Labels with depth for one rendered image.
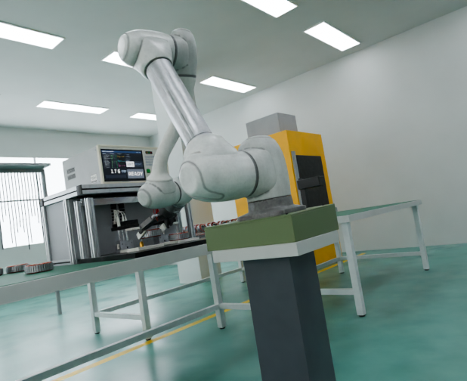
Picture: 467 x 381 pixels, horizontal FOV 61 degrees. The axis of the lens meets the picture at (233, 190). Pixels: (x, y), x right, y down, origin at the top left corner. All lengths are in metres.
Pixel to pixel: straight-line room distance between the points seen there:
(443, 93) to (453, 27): 0.92
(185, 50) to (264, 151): 0.57
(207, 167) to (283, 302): 0.49
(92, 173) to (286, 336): 1.31
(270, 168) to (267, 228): 0.20
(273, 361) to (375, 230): 5.73
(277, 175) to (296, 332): 0.50
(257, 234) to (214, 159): 0.27
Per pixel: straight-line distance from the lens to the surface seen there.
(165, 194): 1.58
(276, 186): 1.32
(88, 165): 2.20
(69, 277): 1.52
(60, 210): 2.21
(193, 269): 6.18
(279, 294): 1.32
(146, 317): 3.44
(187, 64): 1.66
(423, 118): 6.77
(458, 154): 6.62
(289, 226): 1.19
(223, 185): 1.18
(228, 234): 1.31
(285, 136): 5.55
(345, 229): 3.09
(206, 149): 1.21
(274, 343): 1.38
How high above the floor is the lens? 0.84
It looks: 4 degrees up
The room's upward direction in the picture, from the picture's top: 9 degrees counter-clockwise
